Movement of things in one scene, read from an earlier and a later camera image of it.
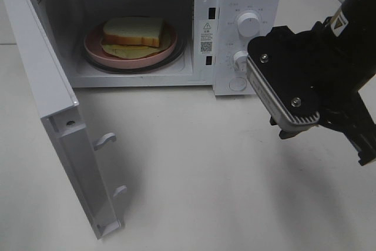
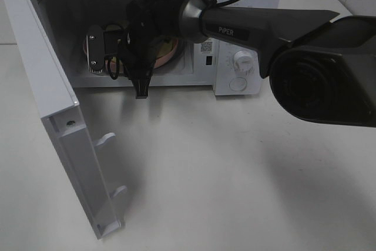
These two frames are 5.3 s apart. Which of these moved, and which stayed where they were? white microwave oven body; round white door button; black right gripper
Moved: black right gripper
Stayed: white microwave oven body; round white door button
